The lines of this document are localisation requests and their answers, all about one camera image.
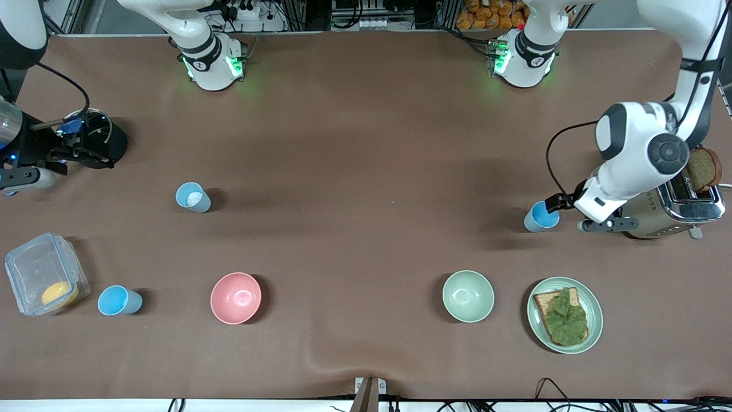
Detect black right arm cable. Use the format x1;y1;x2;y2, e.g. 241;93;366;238
34;62;91;124

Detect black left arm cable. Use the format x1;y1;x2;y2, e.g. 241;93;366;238
546;0;731;198

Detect white power strip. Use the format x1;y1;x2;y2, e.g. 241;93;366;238
226;0;269;21

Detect clear plastic lidded container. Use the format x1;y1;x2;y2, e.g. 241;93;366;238
5;232;91;316

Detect black looped cable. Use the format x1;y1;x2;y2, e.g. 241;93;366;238
535;378;572;404

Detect orange yellow round food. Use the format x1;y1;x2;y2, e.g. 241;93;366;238
41;280;79;310

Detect blue plastic cup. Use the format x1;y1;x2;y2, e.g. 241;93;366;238
175;181;212;214
97;285;144;316
524;201;561;233

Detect steel saucepan with blue handle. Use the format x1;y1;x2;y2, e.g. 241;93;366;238
3;109;115;196

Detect metal table clamp bracket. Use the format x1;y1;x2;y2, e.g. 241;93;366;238
350;377;387;412

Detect pink bowl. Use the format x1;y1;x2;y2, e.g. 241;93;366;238
210;272;262;325

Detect orange snack packets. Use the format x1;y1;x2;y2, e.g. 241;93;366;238
456;0;530;30

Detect pale green bowl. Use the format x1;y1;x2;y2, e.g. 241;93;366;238
441;270;495;323

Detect brown bread slice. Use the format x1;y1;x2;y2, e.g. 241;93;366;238
686;147;723;193

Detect beige chrome toaster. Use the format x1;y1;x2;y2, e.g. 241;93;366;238
620;172;727;240

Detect aluminium frame post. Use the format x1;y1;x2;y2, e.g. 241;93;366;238
436;0;458;29
286;0;309;30

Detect green lettuce leaf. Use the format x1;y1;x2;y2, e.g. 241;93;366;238
541;288;588;346

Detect toast slice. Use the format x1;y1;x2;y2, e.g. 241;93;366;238
533;288;590;347

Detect pale green plate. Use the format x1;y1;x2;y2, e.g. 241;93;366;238
527;276;604;355

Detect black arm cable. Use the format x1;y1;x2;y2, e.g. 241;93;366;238
546;0;731;198
34;62;91;124

